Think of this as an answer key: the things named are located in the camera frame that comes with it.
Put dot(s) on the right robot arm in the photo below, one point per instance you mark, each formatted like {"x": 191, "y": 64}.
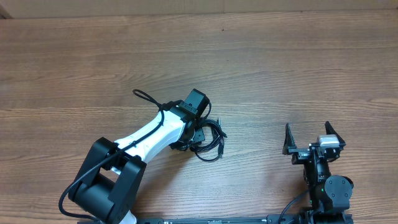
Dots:
{"x": 329, "y": 194}

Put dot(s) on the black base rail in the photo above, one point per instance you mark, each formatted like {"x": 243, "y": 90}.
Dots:
{"x": 270, "y": 219}

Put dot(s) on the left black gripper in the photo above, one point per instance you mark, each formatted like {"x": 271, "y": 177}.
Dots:
{"x": 199, "y": 135}

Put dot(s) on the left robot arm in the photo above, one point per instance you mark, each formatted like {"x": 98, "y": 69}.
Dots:
{"x": 106, "y": 185}

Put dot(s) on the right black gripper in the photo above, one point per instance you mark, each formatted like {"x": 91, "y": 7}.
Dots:
{"x": 301, "y": 154}

